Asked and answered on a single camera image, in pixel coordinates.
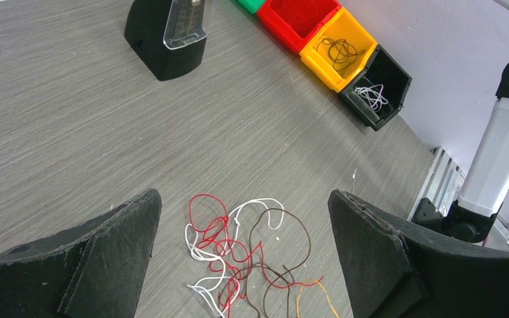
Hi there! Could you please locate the red plastic bin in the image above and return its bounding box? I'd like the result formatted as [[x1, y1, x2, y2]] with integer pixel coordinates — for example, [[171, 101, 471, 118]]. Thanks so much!
[[256, 0, 341, 54]]

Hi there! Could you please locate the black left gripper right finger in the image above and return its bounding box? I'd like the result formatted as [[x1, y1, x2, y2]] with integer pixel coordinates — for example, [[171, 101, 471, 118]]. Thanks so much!
[[328, 189, 509, 317]]

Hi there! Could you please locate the yellow plastic bin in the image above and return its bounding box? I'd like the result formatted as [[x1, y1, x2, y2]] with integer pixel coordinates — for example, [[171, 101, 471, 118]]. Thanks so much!
[[300, 7, 378, 93]]

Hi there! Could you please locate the green plastic bin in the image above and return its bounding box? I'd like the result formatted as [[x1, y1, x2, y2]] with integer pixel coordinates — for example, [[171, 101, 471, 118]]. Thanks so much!
[[238, 0, 266, 14]]

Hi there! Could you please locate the red cable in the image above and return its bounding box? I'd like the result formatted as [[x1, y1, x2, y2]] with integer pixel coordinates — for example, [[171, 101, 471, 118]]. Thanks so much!
[[188, 193, 324, 318]]

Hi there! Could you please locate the black plastic bin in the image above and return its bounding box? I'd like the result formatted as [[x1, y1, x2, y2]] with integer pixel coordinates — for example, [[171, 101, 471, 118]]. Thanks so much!
[[337, 45, 412, 131]]

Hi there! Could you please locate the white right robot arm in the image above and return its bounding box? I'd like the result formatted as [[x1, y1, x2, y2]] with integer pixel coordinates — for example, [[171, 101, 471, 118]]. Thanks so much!
[[411, 62, 509, 243]]

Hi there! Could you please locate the black metronome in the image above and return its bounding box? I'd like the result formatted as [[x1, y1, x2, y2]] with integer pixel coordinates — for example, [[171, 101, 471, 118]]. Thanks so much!
[[124, 0, 211, 81]]

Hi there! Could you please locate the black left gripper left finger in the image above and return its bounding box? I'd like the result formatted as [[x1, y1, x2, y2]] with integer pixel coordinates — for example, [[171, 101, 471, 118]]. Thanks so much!
[[0, 189, 162, 317]]

